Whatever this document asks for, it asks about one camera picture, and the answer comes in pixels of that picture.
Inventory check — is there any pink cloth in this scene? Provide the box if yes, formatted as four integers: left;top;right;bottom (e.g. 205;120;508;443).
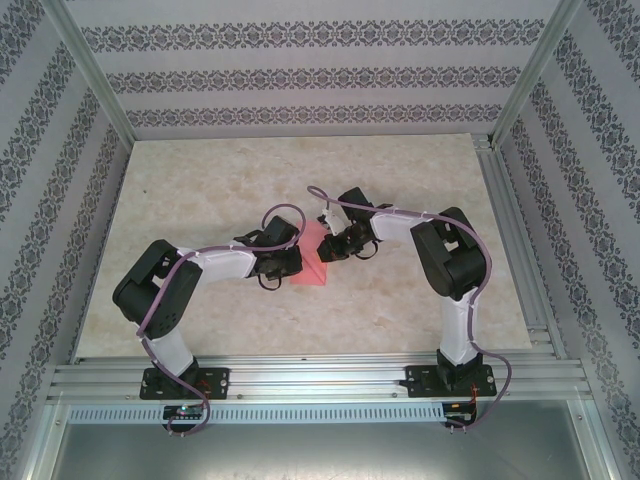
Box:
288;219;331;289

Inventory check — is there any small circuit board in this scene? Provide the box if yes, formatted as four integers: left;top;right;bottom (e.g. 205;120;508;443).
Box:
443;401;476;424
164;403;206;421

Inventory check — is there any wide aluminium mounting rail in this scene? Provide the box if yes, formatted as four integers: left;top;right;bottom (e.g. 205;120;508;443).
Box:
47;352;594;404

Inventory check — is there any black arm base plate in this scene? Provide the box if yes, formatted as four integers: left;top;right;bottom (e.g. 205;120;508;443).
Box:
405;364;497;400
142;367;231;401

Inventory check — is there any aluminium extrusion rail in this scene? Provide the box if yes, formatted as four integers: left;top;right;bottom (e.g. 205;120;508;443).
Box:
474;134;569;360

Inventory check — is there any slotted grey cable duct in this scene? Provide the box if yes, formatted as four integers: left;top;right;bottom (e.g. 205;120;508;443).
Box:
67;402;447;425

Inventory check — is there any purple cable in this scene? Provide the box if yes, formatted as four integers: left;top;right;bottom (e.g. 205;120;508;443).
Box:
306;185;514;435
135;203;301;440

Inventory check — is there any aluminium frame post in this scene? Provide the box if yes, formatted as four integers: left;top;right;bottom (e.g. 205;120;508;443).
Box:
489;0;584;150
42;0;136;145

